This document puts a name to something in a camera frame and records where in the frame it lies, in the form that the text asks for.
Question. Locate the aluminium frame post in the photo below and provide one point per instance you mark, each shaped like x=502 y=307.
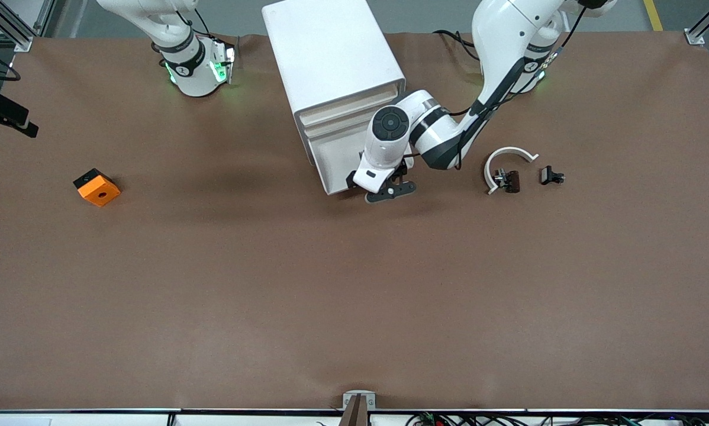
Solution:
x=11 y=26
x=695 y=36

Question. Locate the small black and white clip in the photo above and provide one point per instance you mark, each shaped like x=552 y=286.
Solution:
x=547 y=175

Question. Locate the brown table cover sheet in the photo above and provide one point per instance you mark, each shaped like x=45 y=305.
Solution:
x=354 y=296

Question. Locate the white plastic bin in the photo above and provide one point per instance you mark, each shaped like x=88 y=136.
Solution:
x=331 y=160

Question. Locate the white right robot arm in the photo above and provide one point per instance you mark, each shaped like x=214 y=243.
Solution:
x=195 y=77

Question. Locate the orange and black cube block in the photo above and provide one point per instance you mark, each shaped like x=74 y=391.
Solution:
x=99 y=190

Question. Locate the brown block with bolt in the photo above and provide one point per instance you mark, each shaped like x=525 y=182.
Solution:
x=512 y=181

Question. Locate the white drawer cabinet housing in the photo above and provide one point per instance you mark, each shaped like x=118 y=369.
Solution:
x=325 y=53

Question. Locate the white cabinet drawer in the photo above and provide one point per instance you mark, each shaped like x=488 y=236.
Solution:
x=337 y=121
x=342 y=107

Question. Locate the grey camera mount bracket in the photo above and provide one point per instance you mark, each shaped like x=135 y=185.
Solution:
x=358 y=401

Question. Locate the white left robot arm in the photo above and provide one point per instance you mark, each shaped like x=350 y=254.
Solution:
x=437 y=130

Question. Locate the white table edge rail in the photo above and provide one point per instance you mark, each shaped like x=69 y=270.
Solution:
x=94 y=419

